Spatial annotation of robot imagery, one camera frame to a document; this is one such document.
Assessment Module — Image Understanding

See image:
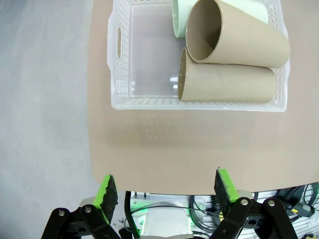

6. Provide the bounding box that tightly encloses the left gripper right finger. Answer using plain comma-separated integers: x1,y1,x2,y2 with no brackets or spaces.
211,167,299,239

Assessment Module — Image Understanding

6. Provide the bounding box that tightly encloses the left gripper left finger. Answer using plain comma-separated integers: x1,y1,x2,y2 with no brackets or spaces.
41,173,119,239

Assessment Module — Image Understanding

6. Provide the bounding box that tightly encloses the beige paper cup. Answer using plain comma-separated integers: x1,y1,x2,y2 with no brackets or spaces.
177,46,278,103

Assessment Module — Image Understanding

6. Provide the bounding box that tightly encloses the white perforated plastic basket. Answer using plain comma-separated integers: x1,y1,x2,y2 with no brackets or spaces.
106,0,291,113

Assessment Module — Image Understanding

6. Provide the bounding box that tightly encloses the brown cardboard tube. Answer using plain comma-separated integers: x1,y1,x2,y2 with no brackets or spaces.
185,0,292,69

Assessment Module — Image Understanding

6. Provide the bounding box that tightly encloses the pale mint plastic cup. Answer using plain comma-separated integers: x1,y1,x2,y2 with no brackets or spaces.
171,0,270,39

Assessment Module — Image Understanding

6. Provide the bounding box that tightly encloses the black plug with yellow label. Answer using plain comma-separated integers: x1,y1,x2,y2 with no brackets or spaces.
286,203,315,221

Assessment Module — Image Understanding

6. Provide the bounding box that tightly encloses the grey cable loop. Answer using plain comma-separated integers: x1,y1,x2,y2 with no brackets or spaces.
188,195,225,230

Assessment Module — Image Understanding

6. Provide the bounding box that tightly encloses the black cable bundle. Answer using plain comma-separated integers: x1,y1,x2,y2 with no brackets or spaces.
280,182,319,220

